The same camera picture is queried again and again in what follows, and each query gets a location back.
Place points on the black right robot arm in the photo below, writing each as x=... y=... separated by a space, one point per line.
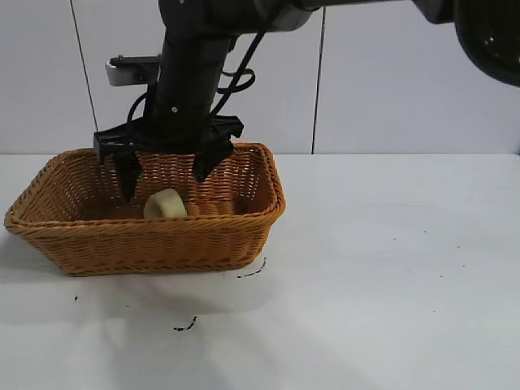
x=487 y=36

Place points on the pale yellow round pastry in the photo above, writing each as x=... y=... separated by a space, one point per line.
x=166 y=206

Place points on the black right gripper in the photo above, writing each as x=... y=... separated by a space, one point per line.
x=183 y=93

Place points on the white grey wrist camera box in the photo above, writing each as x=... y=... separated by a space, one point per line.
x=122 y=75

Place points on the brown woven wicker basket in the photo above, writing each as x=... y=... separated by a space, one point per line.
x=162 y=243

